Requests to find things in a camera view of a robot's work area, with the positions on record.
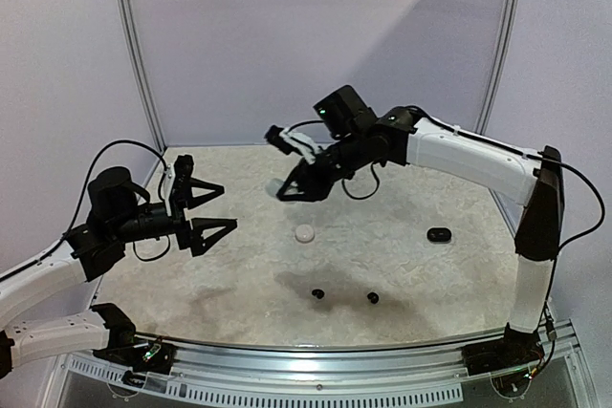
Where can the black earbud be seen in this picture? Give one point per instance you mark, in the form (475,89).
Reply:
(373,298)
(318,294)

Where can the white earbud charging case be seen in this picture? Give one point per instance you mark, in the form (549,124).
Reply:
(273,186)

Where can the left aluminium frame post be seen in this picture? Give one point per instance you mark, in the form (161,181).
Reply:
(133,45)

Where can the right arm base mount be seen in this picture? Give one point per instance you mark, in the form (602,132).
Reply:
(514,350)

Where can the aluminium frame post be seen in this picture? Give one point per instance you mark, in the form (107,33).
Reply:
(502,44)
(133,45)

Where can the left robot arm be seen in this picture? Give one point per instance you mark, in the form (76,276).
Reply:
(121,214)

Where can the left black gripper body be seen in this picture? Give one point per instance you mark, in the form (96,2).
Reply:
(182,226)

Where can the aluminium front rail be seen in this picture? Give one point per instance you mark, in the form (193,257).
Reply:
(433,374)

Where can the right aluminium frame post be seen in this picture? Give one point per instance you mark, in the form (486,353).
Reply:
(502,44)

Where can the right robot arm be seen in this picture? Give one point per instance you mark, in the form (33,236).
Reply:
(407,135)

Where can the black earbud charging case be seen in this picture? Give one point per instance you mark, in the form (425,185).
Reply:
(439,235)

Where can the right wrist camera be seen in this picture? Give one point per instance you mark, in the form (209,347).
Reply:
(290,141)

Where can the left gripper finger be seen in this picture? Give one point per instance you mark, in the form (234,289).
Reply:
(198,192)
(207,232)

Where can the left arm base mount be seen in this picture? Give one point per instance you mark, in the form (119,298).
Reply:
(139,354)

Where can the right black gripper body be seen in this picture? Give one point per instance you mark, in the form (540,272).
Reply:
(316,170)

